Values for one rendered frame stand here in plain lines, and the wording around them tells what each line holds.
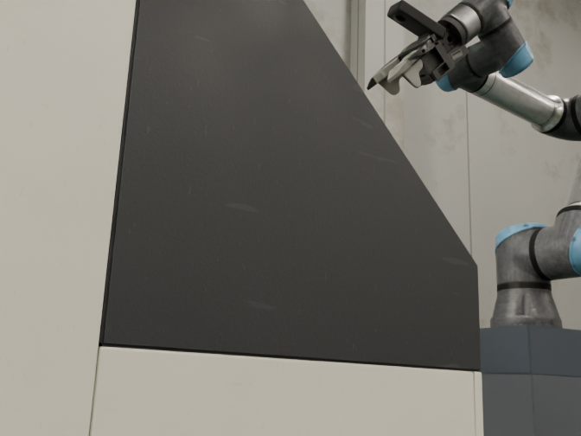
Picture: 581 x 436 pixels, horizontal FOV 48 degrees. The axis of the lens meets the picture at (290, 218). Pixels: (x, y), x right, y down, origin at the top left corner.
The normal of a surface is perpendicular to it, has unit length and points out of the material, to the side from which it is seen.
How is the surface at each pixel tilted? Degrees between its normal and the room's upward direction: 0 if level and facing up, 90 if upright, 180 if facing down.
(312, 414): 90
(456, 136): 90
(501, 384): 90
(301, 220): 90
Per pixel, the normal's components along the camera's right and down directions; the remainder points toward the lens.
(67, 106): 0.58, -0.18
